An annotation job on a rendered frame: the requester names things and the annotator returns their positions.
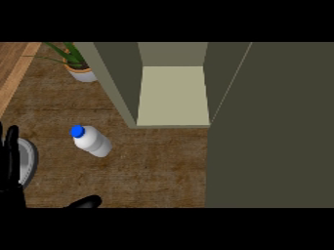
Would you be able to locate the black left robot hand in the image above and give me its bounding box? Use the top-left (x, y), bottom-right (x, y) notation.
top-left (0, 120), bottom-right (102, 209)

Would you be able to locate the olive green cabinet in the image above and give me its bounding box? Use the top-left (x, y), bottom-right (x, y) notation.
top-left (73, 42), bottom-right (253, 130)

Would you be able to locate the dark olive cabinet door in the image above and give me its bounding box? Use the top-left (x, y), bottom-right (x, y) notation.
top-left (204, 42), bottom-right (334, 209)

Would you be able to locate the grey round plate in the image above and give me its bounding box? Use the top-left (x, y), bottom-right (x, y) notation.
top-left (0, 130), bottom-right (39, 189)

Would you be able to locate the white bottle with blue cap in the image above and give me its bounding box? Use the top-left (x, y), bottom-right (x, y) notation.
top-left (68, 124), bottom-right (113, 158)

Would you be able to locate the potted green plant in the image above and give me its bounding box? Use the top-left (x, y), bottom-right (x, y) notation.
top-left (33, 42), bottom-right (99, 83)

